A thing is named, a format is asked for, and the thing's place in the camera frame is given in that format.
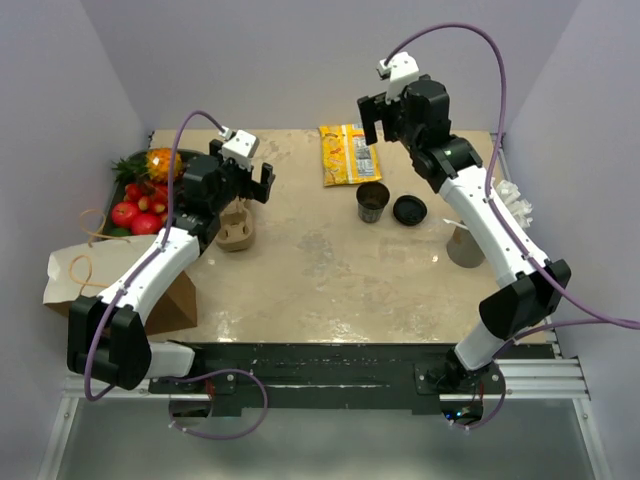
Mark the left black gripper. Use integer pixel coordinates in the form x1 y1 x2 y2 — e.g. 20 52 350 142
210 140 274 214

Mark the dark coffee cup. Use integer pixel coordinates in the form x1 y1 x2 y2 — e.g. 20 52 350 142
356 182 390 223

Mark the black cup lid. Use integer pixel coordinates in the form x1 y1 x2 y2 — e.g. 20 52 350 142
392 195 428 227

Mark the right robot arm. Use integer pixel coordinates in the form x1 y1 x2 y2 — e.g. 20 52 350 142
357 73 571 393

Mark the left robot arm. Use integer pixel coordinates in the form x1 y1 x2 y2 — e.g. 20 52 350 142
67 130 275 392

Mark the cardboard cup carrier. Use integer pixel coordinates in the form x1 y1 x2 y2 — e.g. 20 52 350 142
214 197 255 252

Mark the yellow snack bag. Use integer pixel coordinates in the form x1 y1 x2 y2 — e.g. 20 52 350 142
319 124 382 187

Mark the orange toy pineapple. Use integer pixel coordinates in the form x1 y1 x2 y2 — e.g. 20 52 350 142
145 148 183 184

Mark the small red fruits cluster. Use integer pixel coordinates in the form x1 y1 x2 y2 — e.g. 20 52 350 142
123 182 168 215

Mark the red apple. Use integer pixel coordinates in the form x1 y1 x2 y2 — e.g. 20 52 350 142
111 201 141 229
130 213 163 235

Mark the black fruit tray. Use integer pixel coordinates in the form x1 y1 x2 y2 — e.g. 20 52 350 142
103 148 168 235

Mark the green lime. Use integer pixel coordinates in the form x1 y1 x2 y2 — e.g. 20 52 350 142
108 227 131 238

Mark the grey straw holder cup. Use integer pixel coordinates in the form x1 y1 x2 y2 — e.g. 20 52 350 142
445 219 485 269

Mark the brown paper bag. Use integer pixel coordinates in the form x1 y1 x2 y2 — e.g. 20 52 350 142
43 209 198 335

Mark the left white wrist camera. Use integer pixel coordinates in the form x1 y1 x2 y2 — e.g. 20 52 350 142
221 128 260 172

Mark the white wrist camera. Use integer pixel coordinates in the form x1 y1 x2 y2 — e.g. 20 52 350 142
221 128 260 172
376 52 420 104

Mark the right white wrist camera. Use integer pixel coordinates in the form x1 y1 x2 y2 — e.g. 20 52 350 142
376 52 420 104

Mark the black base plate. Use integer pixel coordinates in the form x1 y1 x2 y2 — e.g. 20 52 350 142
149 343 506 416

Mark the aluminium frame rail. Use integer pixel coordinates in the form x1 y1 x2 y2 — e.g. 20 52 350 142
63 359 590 401

